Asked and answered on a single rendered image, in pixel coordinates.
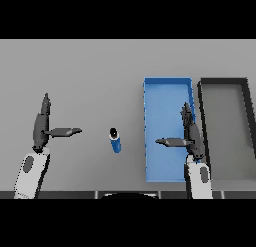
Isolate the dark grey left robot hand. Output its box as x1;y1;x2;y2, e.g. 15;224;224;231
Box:
32;92;83;155

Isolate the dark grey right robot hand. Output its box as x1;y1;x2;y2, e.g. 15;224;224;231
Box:
154;102;206;161

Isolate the blue bin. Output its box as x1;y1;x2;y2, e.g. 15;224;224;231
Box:
142;77;197;184

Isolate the dark grey bin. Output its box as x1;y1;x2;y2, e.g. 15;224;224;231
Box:
196;77;256;183

